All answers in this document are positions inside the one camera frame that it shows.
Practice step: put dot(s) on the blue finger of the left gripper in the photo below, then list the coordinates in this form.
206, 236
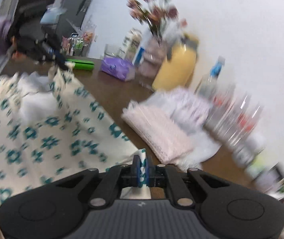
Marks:
60, 60

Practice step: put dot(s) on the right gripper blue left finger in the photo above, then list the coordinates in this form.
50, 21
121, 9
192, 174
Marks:
112, 183

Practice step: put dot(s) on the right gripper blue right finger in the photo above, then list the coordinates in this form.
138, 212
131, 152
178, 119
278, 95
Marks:
166, 183

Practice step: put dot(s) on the cream teal flower dress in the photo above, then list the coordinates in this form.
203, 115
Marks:
51, 127

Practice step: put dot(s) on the person's left hand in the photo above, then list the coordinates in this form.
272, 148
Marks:
16, 55

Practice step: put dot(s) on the green case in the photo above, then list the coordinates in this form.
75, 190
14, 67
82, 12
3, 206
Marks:
82, 64

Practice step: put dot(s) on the pink striped folded garment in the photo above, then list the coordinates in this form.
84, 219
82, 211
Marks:
165, 138

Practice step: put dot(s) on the clear acrylic holder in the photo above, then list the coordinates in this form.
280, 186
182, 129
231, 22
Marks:
114, 51

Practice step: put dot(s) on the purple tissue pack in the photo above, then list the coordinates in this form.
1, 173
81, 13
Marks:
119, 68

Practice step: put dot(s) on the pink floral folded garment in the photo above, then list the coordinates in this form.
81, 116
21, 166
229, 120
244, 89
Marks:
188, 110

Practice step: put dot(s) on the white milk carton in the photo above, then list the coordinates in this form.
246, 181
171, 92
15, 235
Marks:
131, 43

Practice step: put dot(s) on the left plastic water bottle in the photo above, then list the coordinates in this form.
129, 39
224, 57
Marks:
221, 101

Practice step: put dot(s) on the plastic water bottle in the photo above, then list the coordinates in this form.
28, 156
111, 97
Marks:
233, 118
247, 125
221, 101

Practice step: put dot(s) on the right plastic water bottle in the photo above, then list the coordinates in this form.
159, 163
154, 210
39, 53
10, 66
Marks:
247, 125

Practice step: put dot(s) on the pink fuzzy vase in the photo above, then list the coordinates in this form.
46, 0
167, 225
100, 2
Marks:
153, 57

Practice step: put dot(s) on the middle plastic water bottle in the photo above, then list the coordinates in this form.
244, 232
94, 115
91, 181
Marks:
233, 118

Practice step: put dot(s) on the blue label glass bottle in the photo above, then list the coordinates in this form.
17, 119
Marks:
208, 82

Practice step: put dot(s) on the dried pink flower bouquet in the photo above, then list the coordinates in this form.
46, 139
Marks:
156, 14

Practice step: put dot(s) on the yellow thermos jug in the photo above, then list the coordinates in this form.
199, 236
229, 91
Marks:
178, 67

